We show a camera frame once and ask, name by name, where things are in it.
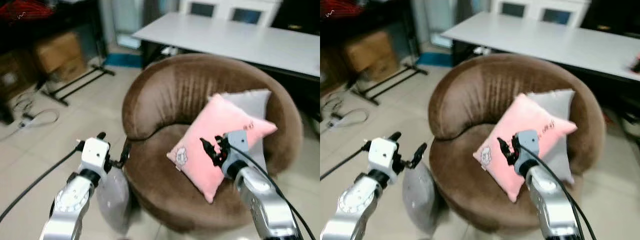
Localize pink sheep print pillow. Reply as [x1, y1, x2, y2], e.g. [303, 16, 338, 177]
[166, 93, 278, 204]
[472, 92, 578, 203]

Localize plain light grey pillow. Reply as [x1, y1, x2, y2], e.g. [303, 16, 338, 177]
[220, 89, 272, 173]
[526, 89, 576, 185]

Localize brown round velvet sofa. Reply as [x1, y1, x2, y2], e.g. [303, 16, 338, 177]
[121, 53, 304, 234]
[428, 52, 607, 235]

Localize blue floor mat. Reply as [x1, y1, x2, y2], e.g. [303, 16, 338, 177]
[416, 51, 453, 67]
[103, 52, 144, 69]

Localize dark cardboard box white label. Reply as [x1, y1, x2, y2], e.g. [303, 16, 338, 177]
[320, 50, 347, 97]
[0, 50, 39, 99]

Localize white table black legs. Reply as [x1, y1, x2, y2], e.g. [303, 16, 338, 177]
[131, 12, 321, 81]
[440, 11, 640, 83]

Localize white cabinet glass doors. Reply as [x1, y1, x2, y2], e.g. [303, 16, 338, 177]
[489, 0, 592, 28]
[177, 0, 283, 28]

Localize red fabric item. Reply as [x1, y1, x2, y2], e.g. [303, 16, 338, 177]
[0, 0, 55, 22]
[320, 0, 366, 20]

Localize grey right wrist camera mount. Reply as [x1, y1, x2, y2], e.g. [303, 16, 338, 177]
[221, 131, 250, 177]
[511, 129, 540, 177]

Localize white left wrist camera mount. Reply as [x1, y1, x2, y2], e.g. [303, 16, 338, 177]
[80, 138, 111, 174]
[367, 137, 400, 174]

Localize white power strip with cable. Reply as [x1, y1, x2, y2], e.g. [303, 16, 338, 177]
[322, 92, 370, 132]
[12, 92, 61, 132]

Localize black metal rack frame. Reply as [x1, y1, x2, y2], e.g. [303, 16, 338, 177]
[41, 62, 116, 107]
[350, 62, 429, 106]

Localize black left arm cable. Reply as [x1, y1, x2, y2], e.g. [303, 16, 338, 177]
[320, 141, 373, 181]
[0, 141, 85, 223]

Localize glass door white frame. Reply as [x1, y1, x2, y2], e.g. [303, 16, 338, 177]
[111, 0, 146, 50]
[425, 0, 458, 48]

